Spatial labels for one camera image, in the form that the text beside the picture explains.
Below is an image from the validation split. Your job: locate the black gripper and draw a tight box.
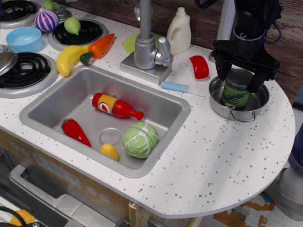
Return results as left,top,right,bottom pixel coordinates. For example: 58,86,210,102
213,38,281,93

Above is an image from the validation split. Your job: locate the green pickle can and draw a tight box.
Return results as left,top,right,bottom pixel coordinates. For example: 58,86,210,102
221,69,253,110

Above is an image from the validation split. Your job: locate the small steel pan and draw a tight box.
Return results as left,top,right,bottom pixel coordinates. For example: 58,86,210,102
209,77,269,123

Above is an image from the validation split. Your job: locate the red apple slice toy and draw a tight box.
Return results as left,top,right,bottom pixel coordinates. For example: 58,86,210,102
188,55,209,80

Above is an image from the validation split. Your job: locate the grey vertical pole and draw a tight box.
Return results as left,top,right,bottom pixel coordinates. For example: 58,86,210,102
208,0,237,64

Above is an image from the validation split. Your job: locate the cream detergent bottle toy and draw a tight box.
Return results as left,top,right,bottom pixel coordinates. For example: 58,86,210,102
166,7,191,55

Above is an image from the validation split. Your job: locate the silver toy faucet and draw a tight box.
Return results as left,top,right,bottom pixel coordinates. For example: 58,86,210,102
120,0,173,85

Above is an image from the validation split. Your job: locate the green round plate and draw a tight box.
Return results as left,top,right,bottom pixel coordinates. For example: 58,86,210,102
124,33,162,54

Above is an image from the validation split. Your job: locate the green cabbage toy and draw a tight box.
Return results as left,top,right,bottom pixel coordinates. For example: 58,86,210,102
122,122,159,159

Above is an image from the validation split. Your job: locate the silver sink basin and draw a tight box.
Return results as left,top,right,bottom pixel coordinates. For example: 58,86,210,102
19,66,191,178

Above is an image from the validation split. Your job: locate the red ketchup bottle toy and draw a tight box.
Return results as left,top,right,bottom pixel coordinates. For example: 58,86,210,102
92,93,144,121

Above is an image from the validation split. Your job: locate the orange carrot toy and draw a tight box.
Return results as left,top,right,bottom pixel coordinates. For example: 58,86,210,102
80,34,115,65

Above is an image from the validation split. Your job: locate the yellow corn toy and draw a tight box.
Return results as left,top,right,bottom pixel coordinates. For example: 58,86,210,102
100,143,119,161

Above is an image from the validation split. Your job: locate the back right stove burner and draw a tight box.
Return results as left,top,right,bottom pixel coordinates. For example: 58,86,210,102
48,19,109,51

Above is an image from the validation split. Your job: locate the stove burner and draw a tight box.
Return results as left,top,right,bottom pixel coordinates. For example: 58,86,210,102
48,19,109,51
0,52,58,99
0,0,41,29

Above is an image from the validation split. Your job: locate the yellow banana toy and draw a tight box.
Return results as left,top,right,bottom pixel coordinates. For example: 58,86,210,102
56,45,89,76

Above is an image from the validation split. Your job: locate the green pear toy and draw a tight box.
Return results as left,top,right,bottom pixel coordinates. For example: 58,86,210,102
64,17,81,35

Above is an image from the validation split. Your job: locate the red chili pepper toy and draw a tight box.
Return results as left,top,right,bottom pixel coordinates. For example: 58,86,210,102
61,118,91,147

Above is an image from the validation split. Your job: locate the purple striped onion toy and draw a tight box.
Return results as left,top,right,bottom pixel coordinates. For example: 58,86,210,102
34,8,60,32

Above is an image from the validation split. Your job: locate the green toy on knob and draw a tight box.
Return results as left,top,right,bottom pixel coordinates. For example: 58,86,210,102
43,0,60,11

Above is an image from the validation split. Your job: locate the front left stove burner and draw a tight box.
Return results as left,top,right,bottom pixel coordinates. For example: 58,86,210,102
0,52,58,99

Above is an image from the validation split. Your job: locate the light blue bowl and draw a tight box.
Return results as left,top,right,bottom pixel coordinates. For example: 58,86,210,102
6,27,43,53

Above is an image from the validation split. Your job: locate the silver pot lid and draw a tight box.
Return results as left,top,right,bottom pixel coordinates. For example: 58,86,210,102
0,45,18,76

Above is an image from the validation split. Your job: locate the back left stove burner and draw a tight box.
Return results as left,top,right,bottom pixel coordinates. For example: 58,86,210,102
0,0,41,29

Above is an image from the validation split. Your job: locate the blue handled toy knife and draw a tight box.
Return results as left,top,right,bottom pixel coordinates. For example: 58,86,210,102
160,81,210,97

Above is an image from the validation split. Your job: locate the oven door with handle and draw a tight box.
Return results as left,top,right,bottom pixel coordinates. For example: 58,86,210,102
9,165,130,227

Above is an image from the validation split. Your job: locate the yellow object with cable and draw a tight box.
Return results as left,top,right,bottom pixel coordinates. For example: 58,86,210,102
0,206,36,227

